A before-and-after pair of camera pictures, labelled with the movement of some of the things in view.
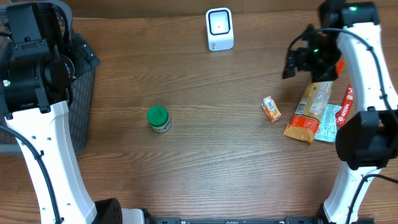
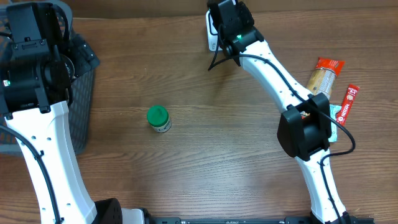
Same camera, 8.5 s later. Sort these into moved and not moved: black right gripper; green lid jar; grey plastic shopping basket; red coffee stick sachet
Moved: black right gripper
Not moved: green lid jar; grey plastic shopping basket; red coffee stick sachet
